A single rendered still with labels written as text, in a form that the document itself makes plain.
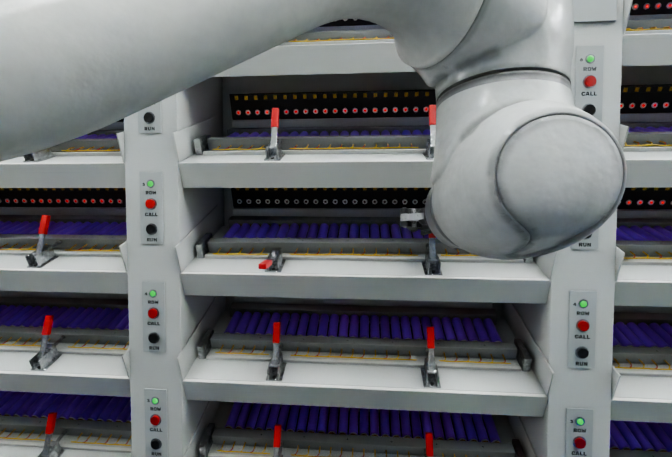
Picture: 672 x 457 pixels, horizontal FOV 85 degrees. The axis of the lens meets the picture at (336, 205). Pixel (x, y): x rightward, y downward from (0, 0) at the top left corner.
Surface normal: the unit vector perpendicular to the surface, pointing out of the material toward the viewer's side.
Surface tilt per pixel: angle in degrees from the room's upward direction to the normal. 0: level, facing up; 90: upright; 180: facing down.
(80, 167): 109
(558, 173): 82
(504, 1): 103
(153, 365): 90
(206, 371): 20
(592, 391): 90
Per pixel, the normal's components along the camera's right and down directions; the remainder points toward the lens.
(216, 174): -0.07, 0.37
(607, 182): 0.21, 0.04
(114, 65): 0.68, 0.36
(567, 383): -0.08, 0.04
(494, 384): -0.03, -0.93
